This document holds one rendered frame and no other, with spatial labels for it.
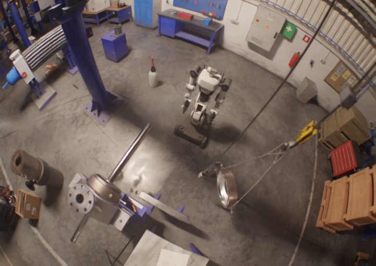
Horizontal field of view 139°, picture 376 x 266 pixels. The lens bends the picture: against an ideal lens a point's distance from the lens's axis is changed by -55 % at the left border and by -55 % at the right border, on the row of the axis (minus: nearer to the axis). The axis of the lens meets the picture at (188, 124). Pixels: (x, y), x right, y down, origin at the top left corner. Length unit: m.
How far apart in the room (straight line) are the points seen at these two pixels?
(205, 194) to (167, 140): 1.18
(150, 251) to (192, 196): 1.26
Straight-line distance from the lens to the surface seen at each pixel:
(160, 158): 2.71
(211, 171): 1.70
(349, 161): 4.54
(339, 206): 4.05
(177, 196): 2.59
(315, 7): 4.93
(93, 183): 1.49
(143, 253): 1.82
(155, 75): 3.36
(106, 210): 1.45
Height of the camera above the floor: 2.58
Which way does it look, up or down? 59 degrees down
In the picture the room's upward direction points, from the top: 13 degrees clockwise
